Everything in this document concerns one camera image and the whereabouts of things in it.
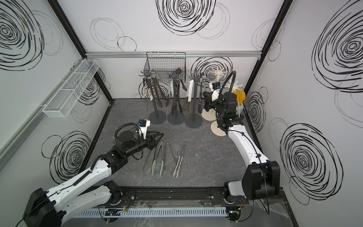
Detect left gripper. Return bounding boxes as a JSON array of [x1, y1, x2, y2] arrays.
[[125, 130, 164, 159]]

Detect slim black tongs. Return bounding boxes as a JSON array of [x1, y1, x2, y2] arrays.
[[198, 72, 205, 114]]

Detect dark grey rack stand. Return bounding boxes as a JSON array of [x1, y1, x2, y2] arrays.
[[185, 76, 203, 129], [140, 71, 166, 125], [167, 68, 185, 125]]

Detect black ring tongs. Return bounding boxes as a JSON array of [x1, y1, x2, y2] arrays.
[[170, 72, 182, 117]]

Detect black silicone tongs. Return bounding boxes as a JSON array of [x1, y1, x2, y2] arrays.
[[153, 78, 169, 107]]

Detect white handled steel tongs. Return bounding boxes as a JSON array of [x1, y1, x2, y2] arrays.
[[145, 79, 154, 101]]

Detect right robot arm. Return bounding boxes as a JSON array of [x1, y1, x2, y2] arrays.
[[203, 71, 280, 200]]

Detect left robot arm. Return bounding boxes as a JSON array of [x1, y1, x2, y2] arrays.
[[22, 119, 164, 227]]

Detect green tipped tongs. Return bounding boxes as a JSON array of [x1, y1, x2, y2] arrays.
[[151, 138, 165, 177]]

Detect slim steel tweezers tongs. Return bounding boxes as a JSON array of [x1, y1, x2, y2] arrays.
[[167, 143, 177, 163]]

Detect cream tipped tongs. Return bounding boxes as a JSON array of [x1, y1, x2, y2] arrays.
[[173, 141, 187, 178]]

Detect cream rack stand rear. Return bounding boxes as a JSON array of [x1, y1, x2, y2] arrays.
[[201, 69, 223, 122]]

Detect cream rack stand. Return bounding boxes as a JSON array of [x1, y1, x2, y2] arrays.
[[211, 80, 243, 137], [201, 69, 223, 122]]

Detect cream rack stand front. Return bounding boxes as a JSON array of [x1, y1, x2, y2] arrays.
[[211, 80, 243, 137]]

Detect dark cylinder in basket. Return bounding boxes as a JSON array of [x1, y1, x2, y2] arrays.
[[174, 68, 182, 76]]

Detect black wire basket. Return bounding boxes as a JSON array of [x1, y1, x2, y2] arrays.
[[143, 52, 186, 82]]

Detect white wire shelf basket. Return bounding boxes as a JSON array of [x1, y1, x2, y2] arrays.
[[43, 59, 100, 117]]

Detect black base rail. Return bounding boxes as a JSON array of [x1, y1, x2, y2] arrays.
[[67, 186, 284, 205]]

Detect grey cable duct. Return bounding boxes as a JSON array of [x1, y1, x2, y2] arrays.
[[76, 207, 227, 218]]

